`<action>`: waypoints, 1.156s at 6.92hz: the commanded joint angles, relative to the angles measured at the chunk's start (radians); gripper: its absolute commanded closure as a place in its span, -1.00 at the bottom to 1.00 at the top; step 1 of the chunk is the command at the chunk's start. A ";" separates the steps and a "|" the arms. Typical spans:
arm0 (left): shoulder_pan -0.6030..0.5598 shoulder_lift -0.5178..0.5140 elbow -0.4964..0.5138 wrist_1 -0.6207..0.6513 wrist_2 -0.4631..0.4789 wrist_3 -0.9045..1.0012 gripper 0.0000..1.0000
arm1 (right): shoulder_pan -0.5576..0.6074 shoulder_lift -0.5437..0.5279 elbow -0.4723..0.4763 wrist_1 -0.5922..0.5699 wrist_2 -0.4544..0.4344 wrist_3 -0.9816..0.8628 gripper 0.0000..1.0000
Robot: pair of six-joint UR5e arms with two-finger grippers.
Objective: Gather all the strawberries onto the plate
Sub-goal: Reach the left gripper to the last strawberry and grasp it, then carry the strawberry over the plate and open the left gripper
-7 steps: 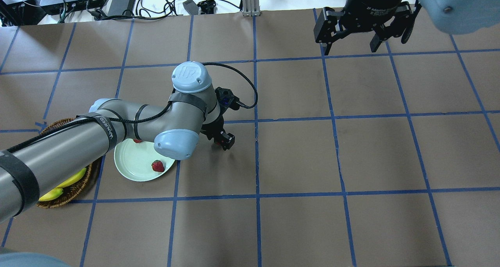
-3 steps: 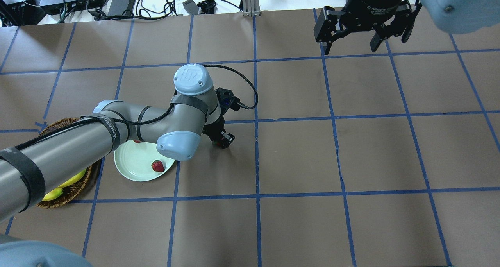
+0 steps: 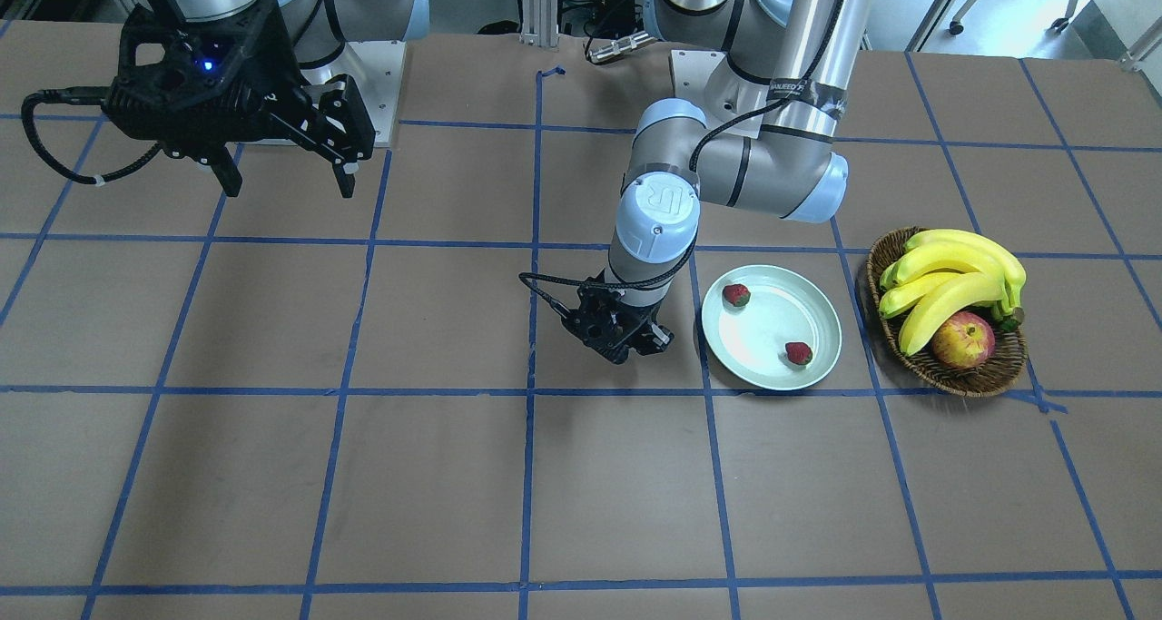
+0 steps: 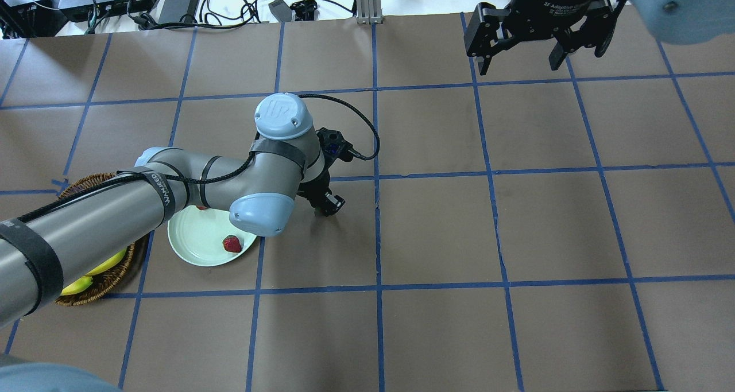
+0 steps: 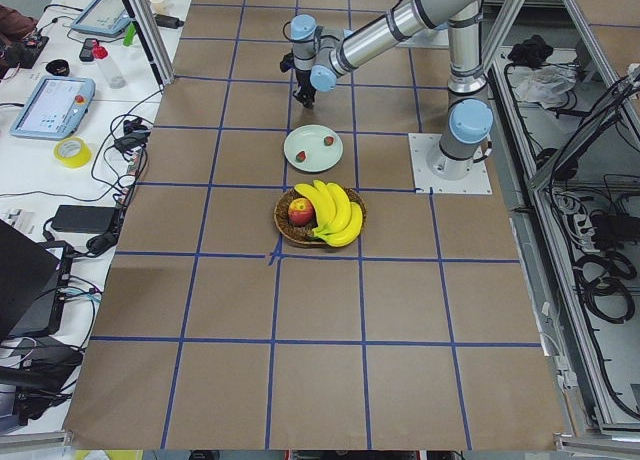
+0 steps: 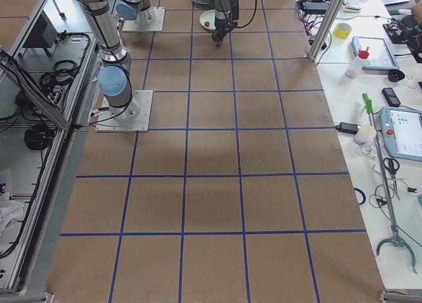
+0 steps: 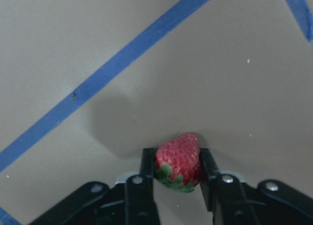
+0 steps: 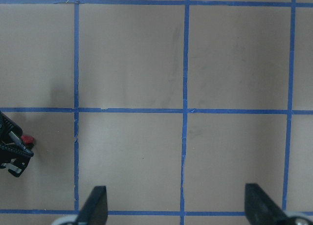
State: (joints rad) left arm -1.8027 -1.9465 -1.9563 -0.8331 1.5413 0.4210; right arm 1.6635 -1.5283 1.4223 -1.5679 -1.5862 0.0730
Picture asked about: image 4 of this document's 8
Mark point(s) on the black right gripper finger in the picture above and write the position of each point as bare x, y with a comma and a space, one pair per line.
557, 56
483, 64

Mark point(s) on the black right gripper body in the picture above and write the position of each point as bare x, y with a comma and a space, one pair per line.
552, 2

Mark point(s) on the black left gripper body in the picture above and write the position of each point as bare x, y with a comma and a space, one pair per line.
314, 189

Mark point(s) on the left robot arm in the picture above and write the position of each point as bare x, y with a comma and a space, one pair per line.
47, 249

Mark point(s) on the light green plate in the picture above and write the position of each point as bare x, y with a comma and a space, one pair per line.
196, 236

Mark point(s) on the black power adapter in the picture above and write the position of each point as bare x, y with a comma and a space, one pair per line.
177, 11

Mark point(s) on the brown wicker basket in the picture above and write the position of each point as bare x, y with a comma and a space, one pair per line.
128, 264

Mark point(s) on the yellow banana bunch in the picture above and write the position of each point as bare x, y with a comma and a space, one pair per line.
95, 271

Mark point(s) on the aluminium frame post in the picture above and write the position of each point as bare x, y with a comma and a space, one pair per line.
369, 12

